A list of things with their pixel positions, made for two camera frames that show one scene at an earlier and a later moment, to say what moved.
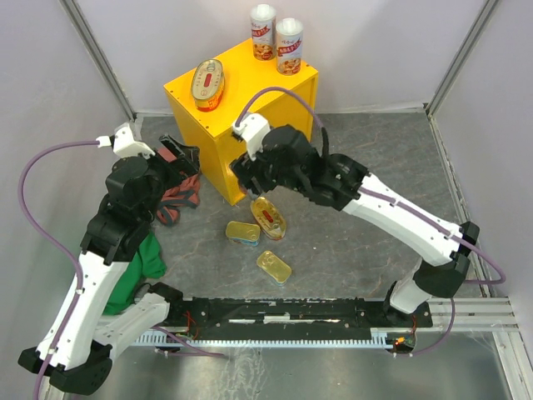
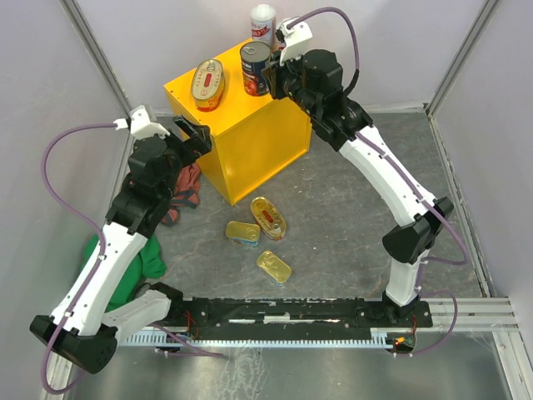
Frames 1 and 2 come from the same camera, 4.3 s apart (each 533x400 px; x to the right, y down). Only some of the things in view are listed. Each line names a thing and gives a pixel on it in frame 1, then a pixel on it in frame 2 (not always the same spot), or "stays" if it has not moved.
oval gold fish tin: (207, 84) stays
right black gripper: (241, 170) -> (275, 60)
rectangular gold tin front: (274, 267) stays
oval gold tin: (270, 219) stays
